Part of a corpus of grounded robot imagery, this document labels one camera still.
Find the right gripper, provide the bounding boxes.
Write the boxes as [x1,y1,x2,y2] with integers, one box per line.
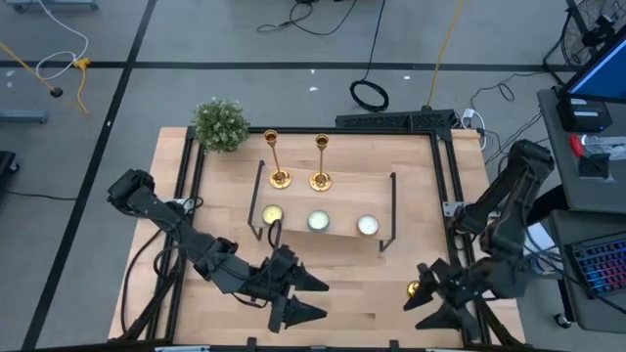
[402,257,493,342]

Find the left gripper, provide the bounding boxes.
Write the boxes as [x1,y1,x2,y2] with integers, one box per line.
[251,243,331,334]

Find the blue white patterned vase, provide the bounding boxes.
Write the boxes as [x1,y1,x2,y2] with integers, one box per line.
[306,209,332,234]

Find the tall gold candlestick holder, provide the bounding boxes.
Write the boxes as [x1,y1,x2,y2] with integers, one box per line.
[308,133,334,194]
[262,128,293,191]

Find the wooden shelf riser black legs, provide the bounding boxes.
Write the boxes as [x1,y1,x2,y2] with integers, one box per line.
[246,158,398,253]

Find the white tape roll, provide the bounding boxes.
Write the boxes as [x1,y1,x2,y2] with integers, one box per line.
[532,251,563,276]

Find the white box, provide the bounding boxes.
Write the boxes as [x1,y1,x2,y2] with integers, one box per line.
[525,222,557,265]

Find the backlit rainbow keyboard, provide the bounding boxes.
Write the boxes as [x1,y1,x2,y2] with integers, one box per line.
[566,233,626,299]

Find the potted green plant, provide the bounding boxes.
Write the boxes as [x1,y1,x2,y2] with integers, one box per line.
[191,97,252,155]

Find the grey desk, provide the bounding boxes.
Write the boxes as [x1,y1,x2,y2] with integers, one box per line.
[536,87,626,216]

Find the white power adapter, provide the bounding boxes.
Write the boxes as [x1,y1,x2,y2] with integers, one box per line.
[462,108,488,152]

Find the small black desk box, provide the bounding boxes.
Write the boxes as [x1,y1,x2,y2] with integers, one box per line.
[578,154,611,180]

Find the black label printer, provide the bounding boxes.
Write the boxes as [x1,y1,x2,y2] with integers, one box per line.
[557,96,613,134]

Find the monitor with blue screen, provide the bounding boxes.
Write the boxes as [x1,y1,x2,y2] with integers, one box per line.
[559,28,626,105]

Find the black floor fan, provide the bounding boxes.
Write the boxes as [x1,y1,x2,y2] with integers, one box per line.
[543,0,626,84]

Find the grey metal bar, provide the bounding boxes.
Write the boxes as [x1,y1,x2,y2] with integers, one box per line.
[0,108,49,124]

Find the grey cart base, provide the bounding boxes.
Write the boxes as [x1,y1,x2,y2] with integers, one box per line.
[7,0,99,14]

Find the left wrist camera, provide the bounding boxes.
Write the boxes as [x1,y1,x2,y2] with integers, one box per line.
[272,243,298,269]

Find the black aluminium table frame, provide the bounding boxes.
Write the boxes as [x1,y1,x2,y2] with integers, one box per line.
[108,124,528,352]

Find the black coiled cable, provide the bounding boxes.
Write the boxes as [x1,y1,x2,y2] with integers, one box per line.
[349,0,391,112]

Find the black power cables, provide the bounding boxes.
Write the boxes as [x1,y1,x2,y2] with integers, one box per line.
[469,72,552,165]

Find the yellow drop cable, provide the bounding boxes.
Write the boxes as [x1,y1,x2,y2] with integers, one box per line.
[426,0,466,110]

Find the loose black floor cable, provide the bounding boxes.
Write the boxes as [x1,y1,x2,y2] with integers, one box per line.
[256,0,361,37]

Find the thin black floor cable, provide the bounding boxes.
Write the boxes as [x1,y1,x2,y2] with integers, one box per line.
[0,188,79,202]

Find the yellow floor cable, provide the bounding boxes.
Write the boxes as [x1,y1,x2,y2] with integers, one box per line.
[0,41,93,116]

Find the white floor cable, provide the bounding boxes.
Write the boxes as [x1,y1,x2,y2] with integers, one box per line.
[36,0,90,82]

